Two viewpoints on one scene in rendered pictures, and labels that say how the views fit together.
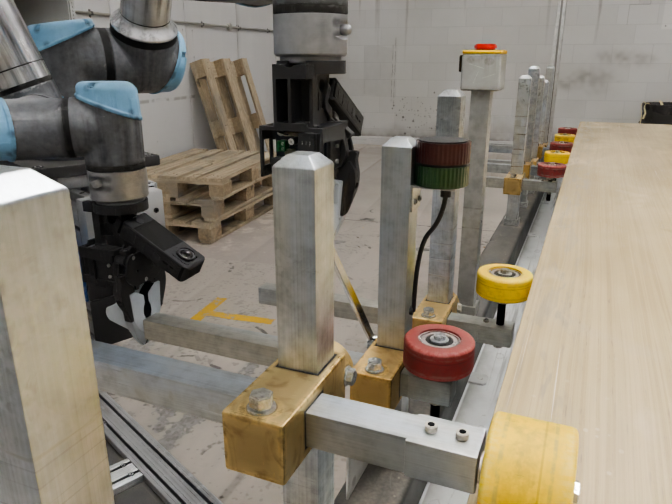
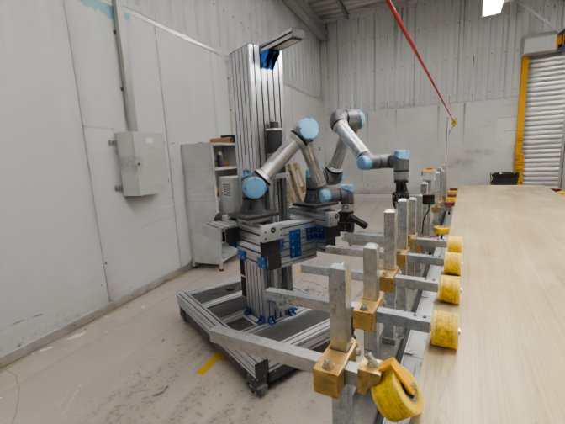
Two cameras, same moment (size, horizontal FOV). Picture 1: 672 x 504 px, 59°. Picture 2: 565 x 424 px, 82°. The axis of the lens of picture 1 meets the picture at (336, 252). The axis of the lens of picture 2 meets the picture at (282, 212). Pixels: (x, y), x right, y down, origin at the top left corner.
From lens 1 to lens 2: 1.20 m
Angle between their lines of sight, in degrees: 11
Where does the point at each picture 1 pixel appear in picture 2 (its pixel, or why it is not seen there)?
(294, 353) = (410, 230)
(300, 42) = (401, 177)
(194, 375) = not seen: hidden behind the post
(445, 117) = (423, 188)
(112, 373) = (374, 237)
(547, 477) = (458, 241)
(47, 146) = (336, 198)
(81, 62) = not seen: hidden behind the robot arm
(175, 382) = not seen: hidden behind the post
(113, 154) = (350, 200)
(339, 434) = (422, 241)
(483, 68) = (429, 174)
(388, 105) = (360, 179)
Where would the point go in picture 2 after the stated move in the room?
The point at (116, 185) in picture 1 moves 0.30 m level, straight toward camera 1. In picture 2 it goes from (350, 207) to (377, 215)
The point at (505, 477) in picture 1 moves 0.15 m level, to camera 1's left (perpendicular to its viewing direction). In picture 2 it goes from (451, 241) to (414, 242)
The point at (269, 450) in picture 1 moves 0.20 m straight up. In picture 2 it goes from (411, 243) to (412, 198)
